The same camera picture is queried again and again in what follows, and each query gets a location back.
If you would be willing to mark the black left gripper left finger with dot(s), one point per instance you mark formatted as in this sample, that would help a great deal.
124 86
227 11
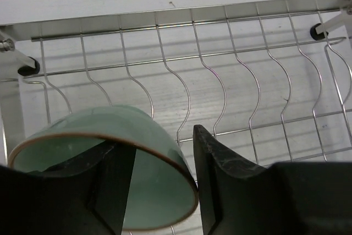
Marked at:
86 194

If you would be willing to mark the stainless steel dish rack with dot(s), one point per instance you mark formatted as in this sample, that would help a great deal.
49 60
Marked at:
269 80

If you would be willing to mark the pale green floral bowl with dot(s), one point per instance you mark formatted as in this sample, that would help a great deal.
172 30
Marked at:
162 192

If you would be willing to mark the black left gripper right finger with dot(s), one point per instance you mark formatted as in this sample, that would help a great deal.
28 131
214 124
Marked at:
238 196

